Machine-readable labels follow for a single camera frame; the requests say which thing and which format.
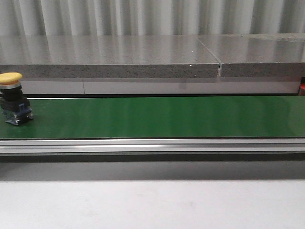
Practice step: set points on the green conveyor belt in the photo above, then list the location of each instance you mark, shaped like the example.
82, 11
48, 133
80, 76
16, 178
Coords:
163, 117

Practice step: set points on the grey pleated curtain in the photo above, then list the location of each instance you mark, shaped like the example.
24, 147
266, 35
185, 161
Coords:
150, 17

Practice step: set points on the aluminium conveyor frame rail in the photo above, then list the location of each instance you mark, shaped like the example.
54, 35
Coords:
131, 150

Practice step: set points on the grey speckled stone counter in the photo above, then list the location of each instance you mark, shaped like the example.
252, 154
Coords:
156, 64

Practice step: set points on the yellow button blue base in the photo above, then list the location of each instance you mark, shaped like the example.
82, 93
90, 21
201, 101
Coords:
15, 106

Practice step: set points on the orange object at right edge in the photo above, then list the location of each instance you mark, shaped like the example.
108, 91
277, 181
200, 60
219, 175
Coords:
302, 87

